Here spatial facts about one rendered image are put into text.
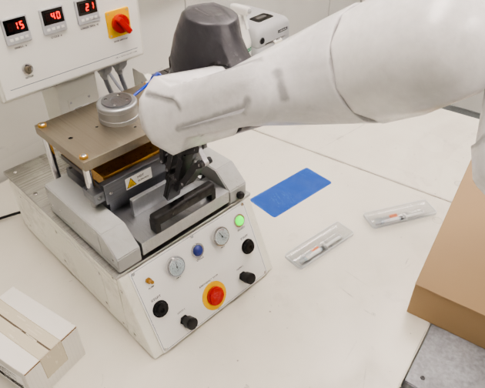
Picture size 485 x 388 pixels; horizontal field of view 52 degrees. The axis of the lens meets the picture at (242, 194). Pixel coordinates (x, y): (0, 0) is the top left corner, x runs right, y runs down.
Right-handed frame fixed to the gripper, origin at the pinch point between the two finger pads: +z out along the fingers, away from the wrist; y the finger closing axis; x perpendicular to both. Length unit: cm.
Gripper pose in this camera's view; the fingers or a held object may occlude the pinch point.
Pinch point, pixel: (173, 185)
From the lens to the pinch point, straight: 96.2
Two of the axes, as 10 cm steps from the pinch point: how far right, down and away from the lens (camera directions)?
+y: 6.6, 6.9, -3.1
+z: -2.4, 5.8, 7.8
